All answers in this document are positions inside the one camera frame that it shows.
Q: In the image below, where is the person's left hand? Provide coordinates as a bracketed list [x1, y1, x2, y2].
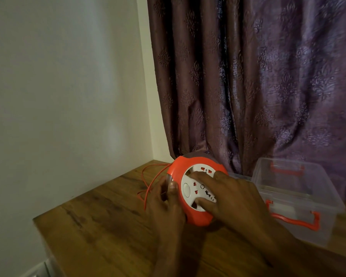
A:
[146, 176, 187, 239]

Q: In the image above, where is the person's right hand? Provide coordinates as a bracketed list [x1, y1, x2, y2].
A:
[188, 171, 268, 236]

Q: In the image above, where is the orange round extension cord reel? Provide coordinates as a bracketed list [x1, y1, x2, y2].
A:
[166, 152, 229, 227]

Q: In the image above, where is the person's left forearm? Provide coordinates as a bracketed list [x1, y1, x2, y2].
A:
[152, 232, 188, 277]

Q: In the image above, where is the person's right forearm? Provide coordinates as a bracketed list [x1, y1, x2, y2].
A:
[239, 215, 346, 277]

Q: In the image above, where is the clear plastic storage box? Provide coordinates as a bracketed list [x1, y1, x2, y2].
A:
[230, 157, 346, 248]

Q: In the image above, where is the purple patterned curtain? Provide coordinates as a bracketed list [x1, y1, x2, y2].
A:
[146, 0, 346, 204]

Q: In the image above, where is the orange power cord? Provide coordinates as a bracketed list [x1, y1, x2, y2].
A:
[137, 163, 172, 210]

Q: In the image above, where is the orange box handle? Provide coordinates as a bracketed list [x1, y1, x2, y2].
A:
[270, 161, 305, 177]
[266, 199, 321, 232]

